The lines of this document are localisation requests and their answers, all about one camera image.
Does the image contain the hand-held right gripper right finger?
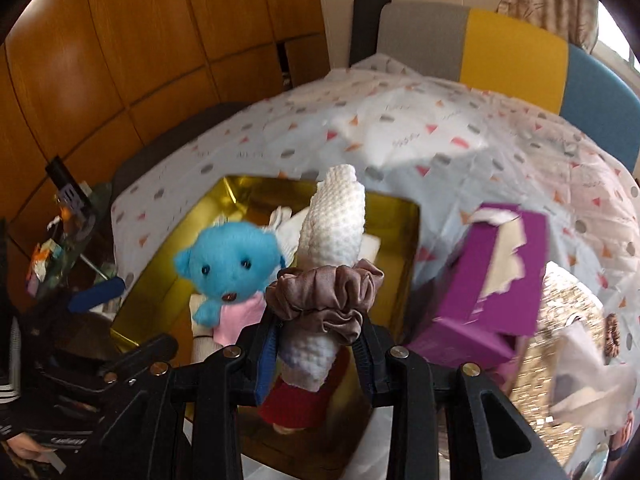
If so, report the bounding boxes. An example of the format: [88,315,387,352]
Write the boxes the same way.
[351,316,569,480]

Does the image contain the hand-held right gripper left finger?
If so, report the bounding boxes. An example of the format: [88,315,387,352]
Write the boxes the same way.
[94,310,284,480]

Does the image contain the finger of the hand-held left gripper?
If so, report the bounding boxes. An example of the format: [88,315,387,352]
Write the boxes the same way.
[99,333,179,382]
[67,275,127,314]

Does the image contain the red fuzzy sock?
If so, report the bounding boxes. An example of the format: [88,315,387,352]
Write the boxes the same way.
[257,379,334,434]

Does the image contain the mauve satin scrunchie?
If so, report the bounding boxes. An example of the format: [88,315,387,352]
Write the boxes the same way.
[264,258,386,349]

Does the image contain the blue teddy bear plush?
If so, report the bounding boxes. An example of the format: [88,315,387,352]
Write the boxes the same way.
[173,219,289,347]

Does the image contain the gold foil storage box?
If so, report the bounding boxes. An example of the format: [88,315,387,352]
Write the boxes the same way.
[109,174,422,467]

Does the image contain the cream waffle cloth roll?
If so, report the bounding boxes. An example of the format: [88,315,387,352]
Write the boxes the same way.
[276,163,367,392]

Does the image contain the person's left hand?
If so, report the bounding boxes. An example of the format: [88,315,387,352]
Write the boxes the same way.
[1,437,52,473]

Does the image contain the cluttered glass side table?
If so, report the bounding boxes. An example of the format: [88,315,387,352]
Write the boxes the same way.
[26,180,119,297]

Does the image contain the black bottle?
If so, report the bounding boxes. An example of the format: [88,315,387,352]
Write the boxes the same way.
[44,156,97,223]

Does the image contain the purple tissue box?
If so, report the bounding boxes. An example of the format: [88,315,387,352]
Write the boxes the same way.
[406,202,552,377]

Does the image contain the ornate gold tissue box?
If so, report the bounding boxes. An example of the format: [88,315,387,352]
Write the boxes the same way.
[500,259,640,467]

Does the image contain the wooden wardrobe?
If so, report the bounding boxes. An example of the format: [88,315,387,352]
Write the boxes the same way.
[0,0,332,243]

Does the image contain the patterned plastic tablecloth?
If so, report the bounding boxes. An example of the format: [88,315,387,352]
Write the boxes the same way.
[110,52,640,480]

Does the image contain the grey yellow blue headboard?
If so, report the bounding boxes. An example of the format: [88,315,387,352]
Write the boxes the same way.
[376,2,640,187]

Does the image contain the beige patterned curtain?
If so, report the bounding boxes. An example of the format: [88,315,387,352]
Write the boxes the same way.
[499,0,602,55]

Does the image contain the black bed post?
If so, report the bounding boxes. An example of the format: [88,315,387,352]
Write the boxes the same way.
[349,0,394,67]

